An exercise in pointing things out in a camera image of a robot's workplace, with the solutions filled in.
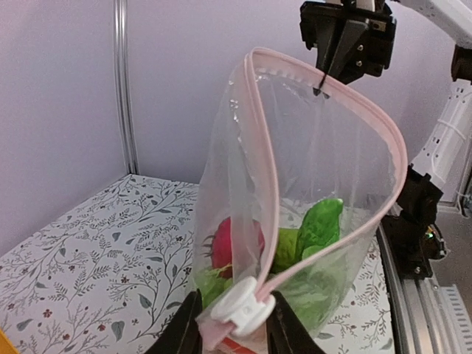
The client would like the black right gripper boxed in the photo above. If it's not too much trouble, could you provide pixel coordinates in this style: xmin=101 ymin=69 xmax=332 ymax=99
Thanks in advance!
xmin=299 ymin=1 xmax=397 ymax=89

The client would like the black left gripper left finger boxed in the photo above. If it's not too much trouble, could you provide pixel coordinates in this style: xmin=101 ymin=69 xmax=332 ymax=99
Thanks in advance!
xmin=145 ymin=290 xmax=203 ymax=354

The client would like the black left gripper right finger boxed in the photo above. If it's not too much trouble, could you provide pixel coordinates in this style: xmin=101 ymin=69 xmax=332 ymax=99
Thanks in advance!
xmin=265 ymin=291 xmax=325 ymax=354

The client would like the orange carrot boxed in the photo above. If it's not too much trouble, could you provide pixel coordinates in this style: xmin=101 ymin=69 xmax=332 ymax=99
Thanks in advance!
xmin=193 ymin=198 xmax=355 ymax=354

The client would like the red apple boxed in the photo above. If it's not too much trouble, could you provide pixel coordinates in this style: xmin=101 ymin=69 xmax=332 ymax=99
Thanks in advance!
xmin=209 ymin=217 xmax=265 ymax=280

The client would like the clear zip top bag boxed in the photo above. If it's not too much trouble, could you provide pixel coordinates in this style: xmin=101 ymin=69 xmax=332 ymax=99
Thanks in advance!
xmin=191 ymin=48 xmax=408 ymax=353

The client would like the yellow plastic basket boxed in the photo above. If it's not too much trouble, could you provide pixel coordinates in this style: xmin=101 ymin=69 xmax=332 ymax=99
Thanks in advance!
xmin=0 ymin=330 xmax=18 ymax=354

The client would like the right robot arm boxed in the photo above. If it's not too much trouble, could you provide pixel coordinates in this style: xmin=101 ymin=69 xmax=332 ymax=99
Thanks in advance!
xmin=299 ymin=1 xmax=471 ymax=194

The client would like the floral table mat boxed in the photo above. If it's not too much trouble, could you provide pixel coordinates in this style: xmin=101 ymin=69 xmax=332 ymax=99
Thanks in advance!
xmin=1 ymin=175 xmax=395 ymax=353

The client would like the front aluminium rail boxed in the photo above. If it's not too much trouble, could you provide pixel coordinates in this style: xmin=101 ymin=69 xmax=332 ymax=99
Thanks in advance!
xmin=377 ymin=204 xmax=471 ymax=353

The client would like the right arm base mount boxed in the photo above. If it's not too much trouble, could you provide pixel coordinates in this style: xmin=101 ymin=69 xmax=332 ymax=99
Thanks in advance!
xmin=382 ymin=165 xmax=447 ymax=280

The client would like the right aluminium frame post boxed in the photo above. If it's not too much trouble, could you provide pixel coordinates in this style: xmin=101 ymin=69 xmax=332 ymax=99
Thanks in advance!
xmin=113 ymin=0 xmax=139 ymax=174

